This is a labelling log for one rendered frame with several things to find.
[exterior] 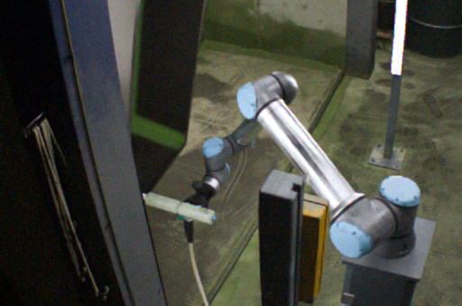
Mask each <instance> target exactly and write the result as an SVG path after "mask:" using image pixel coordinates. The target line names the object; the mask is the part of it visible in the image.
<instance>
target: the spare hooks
mask: <svg viewBox="0 0 462 306"><path fill-rule="evenodd" d="M47 112H48V108H44V109H43V110H42V111H39V114H37V115H36V116H34V119H33V120H32V121H31V122H30V123H28V124H26V125H24V126H22V134H23V136H24V137H25V138H27V134H30V129H31V131H32V132H34V134H35V137H36V141H37V144H38V146H39V151H40V155H41V158H42V162H43V165H44V169H45V172H46V177H47V181H48V183H49V186H50V191H51V195H52V197H53V200H54V205H55V208H56V210H57V213H58V216H59V219H60V224H61V227H62V229H63V233H64V236H65V238H66V240H67V243H68V247H69V251H70V254H71V256H72V260H73V263H74V265H75V268H76V270H77V274H78V277H79V279H80V280H81V281H82V282H84V281H85V279H84V277H83V276H81V274H85V273H86V272H87V271H88V276H89V278H90V281H91V284H92V286H93V289H94V291H95V293H96V296H97V297H98V299H100V300H103V299H102V298H100V297H99V296H98V294H97V293H100V294H106V293H107V292H108V287H107V286H105V287H106V290H105V291H102V292H101V291H99V290H98V288H97V287H96V284H95V281H94V279H93V276H92V273H91V272H90V270H89V266H88V263H87V259H88V255H86V256H84V254H83V252H82V249H81V243H80V242H79V241H78V238H77V235H76V233H75V230H74V227H76V226H77V221H76V220H74V221H73V225H72V222H71V219H70V215H69V210H68V207H67V203H66V201H65V198H64V194H63V191H62V189H61V186H60V182H59V178H58V174H57V170H56V166H55V161H54V155H53V151H52V142H51V135H52V139H53V142H54V143H55V145H56V147H57V148H58V151H59V152H60V155H61V157H62V160H63V161H64V164H65V165H66V167H67V168H68V170H69V173H70V176H71V177H72V174H71V172H70V167H69V166H68V164H67V161H66V159H65V158H64V156H63V153H62V150H61V149H60V147H59V145H58V143H57V140H56V138H55V136H54V134H53V133H52V130H51V127H50V125H49V123H48V119H47V118H45V117H44V114H45V113H47ZM39 121H40V122H39ZM38 125H40V126H41V127H42V133H43V136H44V139H45V142H46V145H47V148H48V153H47V151H46V148H45V146H44V143H43V140H42V135H41V132H40V128H39V127H38ZM26 133H27V134H26ZM39 137H40V139H39ZM40 140H41V143H42V147H43V151H42V147H41V143H40ZM43 152H44V153H45V156H46V159H47V161H48V164H49V166H50V171H51V174H52V178H53V179H54V183H55V186H56V188H57V194H58V198H59V202H60V207H59V203H58V201H57V199H56V197H55V194H54V190H53V187H52V183H51V177H50V174H49V172H48V170H47V166H46V164H45V161H44V156H43ZM60 208H61V212H62V215H61V212H60ZM63 219H64V221H63ZM69 227H71V229H72V232H73V235H74V237H75V242H73V237H72V235H71V232H70V228H69ZM75 244H78V245H77V246H75ZM76 248H77V249H79V251H80V253H81V254H82V257H79V256H78V252H77V250H76ZM76 258H77V259H78V260H80V261H84V263H85V266H86V267H84V270H81V269H79V266H78V264H77V260H76ZM104 298H105V299H104V300H103V301H105V300H106V296H105V295H104Z"/></svg>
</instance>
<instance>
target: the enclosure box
mask: <svg viewBox="0 0 462 306"><path fill-rule="evenodd" d="M107 2H108V5H109V14H110V19H111V27H112V32H113V40H114V45H115V57H116V62H117V67H118V76H119V80H120V85H121V89H122V94H123V103H124V108H125V116H126V121H127V126H128V131H129V135H130V140H131V145H132V149H133V156H134V165H135V169H136V172H137V177H138V181H139V182H140V183H141V187H142V189H143V194H148V193H149V192H152V190H154V188H155V187H156V186H157V183H158V182H159V180H160V179H161V178H162V176H163V175H164V174H165V172H166V171H168V169H169V168H170V167H171V165H172V164H173V163H174V162H175V159H176V158H177V157H178V155H179V154H180V153H181V151H182V150H183V149H184V147H185V146H186V145H187V140H188V132H189V119H190V111H191V104H192V97H193V89H194V81H195V74H196V67H197V60H198V56H199V46H200V40H201V33H202V26H203V19H204V13H205V5H206V0H107Z"/></svg>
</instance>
